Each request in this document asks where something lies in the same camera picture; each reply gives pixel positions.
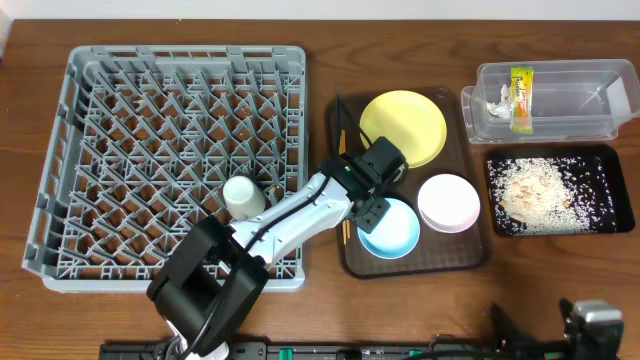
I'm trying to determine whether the wooden chopstick right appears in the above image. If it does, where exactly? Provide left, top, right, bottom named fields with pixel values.
left=339, top=129, right=352, bottom=240

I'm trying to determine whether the spilled rice food waste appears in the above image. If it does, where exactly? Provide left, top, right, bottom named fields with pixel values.
left=486, top=156, right=617, bottom=237

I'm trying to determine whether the yellow round plate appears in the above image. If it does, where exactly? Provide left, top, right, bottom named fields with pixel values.
left=359, top=90, right=447, bottom=168

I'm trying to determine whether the wooden chopstick left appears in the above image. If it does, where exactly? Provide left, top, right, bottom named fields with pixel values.
left=337, top=133, right=348, bottom=245

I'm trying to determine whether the grey plastic dishwasher rack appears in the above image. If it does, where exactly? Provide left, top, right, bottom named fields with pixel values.
left=22, top=45, right=308, bottom=293

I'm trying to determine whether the white cup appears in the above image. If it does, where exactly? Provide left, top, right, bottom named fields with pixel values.
left=223, top=176, right=266, bottom=220

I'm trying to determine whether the white tissue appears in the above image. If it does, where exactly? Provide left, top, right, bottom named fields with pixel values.
left=487, top=84, right=513, bottom=119

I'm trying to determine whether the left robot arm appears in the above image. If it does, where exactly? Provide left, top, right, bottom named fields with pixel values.
left=146, top=137, right=408, bottom=359

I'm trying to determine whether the clear plastic bin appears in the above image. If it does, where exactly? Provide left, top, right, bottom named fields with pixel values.
left=461, top=59, right=639, bottom=144

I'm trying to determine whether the light blue bowl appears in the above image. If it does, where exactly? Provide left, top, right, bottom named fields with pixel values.
left=357, top=198, right=420, bottom=260

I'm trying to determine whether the wooden chopstick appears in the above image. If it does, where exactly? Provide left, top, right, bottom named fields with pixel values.
left=339, top=129, right=352, bottom=240
left=337, top=133, right=348, bottom=245

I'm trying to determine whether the green yellow snack wrapper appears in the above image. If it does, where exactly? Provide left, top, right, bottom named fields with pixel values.
left=510, top=67, right=534, bottom=135

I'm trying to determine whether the pink white bowl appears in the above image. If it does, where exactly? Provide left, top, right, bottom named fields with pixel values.
left=417, top=173, right=481, bottom=234

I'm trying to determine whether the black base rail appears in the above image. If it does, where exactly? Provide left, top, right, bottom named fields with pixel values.
left=98, top=341, right=485, bottom=360

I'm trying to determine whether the black rectangular tray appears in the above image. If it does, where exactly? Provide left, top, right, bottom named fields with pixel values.
left=485, top=144, right=635, bottom=233

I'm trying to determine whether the dark brown serving tray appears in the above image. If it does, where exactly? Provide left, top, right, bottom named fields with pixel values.
left=325, top=87, right=491, bottom=279

